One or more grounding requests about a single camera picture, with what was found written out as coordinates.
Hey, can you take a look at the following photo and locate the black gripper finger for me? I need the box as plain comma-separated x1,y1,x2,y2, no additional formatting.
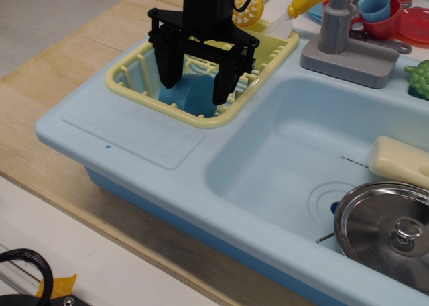
212,60,244,105
154,39,184,89

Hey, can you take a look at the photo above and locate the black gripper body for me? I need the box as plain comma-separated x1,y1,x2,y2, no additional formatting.
148,0,259,68

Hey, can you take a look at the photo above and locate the blue plastic cup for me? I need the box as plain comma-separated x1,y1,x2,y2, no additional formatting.
158,74,217,118

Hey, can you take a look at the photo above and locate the blue cup in red cup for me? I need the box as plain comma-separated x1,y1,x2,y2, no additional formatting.
360,0,391,23

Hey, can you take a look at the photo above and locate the red plastic cup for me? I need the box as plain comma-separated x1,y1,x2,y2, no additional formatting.
323,0,412,41

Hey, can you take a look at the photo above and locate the yellow dish rack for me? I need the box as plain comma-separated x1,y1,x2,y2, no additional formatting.
105,19,299,129

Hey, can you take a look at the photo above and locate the yellow round scrub brush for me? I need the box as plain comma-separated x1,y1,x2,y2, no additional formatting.
232,0,264,28

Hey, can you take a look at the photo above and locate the grey toy faucet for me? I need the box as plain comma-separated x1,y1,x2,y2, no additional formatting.
300,0,399,89

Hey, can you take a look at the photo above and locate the blue plastic plate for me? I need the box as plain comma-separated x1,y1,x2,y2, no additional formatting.
307,3,324,23

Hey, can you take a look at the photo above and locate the light blue toy sink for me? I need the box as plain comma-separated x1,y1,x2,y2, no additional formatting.
35,51,428,305

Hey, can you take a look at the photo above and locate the grey toy utensil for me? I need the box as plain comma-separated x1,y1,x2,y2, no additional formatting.
349,30,412,54

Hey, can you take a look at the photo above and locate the cream plastic bottle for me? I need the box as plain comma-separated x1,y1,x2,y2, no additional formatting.
368,136,428,189

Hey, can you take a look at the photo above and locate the green toy vegetable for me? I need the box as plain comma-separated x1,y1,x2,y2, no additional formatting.
404,60,429,100

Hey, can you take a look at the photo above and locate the red plastic plate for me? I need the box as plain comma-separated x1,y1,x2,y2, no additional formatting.
399,7,429,44

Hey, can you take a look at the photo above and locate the steel pot lid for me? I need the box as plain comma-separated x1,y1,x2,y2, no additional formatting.
334,182,428,293

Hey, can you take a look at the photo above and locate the yellow tape piece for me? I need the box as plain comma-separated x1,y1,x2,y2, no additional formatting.
50,274,77,299

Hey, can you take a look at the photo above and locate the black device with screw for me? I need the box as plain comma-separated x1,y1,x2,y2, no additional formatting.
1,294,88,306

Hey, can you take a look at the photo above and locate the black braided cable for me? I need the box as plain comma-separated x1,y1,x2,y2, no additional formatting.
0,248,54,306

